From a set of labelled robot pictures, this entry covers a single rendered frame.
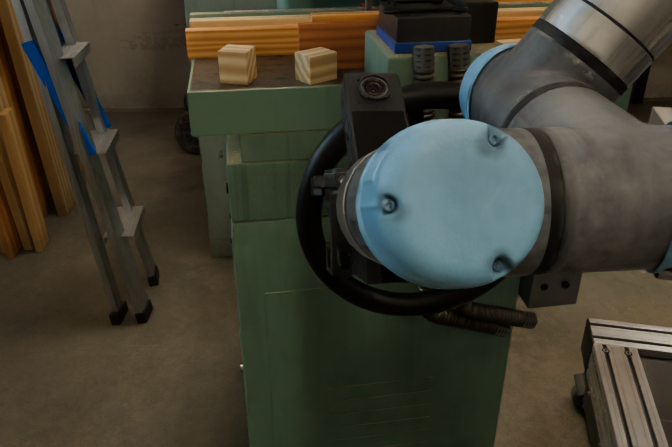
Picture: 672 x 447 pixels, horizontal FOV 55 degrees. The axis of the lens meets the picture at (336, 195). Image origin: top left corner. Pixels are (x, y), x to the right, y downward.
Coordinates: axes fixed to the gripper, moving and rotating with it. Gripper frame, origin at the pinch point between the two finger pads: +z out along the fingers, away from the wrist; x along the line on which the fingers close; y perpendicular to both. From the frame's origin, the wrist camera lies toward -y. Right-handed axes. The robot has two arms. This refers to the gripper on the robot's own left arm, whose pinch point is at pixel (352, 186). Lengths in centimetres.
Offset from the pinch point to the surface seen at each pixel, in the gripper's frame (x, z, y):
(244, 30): -10.9, 31.0, -23.8
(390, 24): 6.4, 11.0, -18.9
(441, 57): 11.7, 8.8, -14.5
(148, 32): -65, 263, -88
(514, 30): 30, 33, -24
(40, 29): -58, 87, -40
